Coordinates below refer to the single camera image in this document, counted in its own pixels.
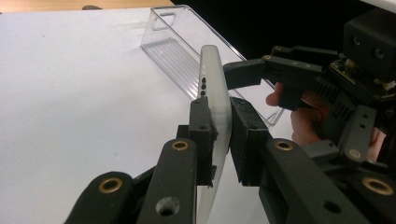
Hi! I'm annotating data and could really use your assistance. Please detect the clear plastic container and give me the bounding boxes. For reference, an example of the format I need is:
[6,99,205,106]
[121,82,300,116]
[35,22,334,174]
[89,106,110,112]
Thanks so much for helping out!
[139,4,285,127]

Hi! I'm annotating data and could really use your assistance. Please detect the iridescent phone case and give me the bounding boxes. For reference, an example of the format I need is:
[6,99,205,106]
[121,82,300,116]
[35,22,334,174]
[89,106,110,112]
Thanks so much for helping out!
[195,44,233,224]

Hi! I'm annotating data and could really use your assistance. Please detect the wooden table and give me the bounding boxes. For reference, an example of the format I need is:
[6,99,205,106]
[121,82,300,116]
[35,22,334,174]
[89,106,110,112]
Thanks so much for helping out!
[0,0,174,14]

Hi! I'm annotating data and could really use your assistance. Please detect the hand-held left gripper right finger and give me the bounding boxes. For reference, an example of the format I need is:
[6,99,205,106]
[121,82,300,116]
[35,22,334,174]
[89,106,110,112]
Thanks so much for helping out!
[229,96,272,188]

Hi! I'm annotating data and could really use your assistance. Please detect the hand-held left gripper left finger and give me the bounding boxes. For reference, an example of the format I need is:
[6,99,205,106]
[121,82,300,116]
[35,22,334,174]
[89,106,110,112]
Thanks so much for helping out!
[177,96,219,188]

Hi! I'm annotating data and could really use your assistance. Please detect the white table board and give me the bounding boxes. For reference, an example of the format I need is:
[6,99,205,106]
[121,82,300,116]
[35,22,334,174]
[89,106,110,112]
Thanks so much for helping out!
[0,7,295,224]

